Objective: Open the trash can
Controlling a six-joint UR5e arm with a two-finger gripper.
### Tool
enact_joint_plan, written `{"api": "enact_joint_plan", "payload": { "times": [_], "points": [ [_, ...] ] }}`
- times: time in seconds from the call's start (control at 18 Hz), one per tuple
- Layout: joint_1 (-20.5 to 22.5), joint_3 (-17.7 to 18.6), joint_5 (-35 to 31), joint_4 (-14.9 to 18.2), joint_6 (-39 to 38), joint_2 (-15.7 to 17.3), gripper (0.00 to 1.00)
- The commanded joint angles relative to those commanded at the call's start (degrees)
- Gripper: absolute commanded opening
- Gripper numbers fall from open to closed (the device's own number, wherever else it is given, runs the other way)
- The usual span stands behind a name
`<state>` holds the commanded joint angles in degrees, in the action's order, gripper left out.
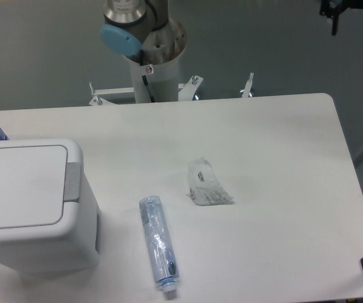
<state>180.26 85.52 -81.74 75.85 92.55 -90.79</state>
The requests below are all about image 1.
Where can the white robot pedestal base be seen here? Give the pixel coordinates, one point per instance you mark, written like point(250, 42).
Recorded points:
point(155, 67)

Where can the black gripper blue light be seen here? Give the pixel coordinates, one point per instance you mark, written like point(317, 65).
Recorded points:
point(333, 8)

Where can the white plastic trash can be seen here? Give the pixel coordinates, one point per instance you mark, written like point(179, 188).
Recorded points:
point(49, 216)

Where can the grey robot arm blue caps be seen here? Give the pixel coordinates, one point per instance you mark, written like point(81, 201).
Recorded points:
point(143, 31)

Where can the crushed clear plastic bottle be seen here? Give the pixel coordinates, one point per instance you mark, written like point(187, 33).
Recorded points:
point(158, 243)

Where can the clear plastic wrapper bag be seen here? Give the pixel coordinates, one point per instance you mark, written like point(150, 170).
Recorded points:
point(204, 187)

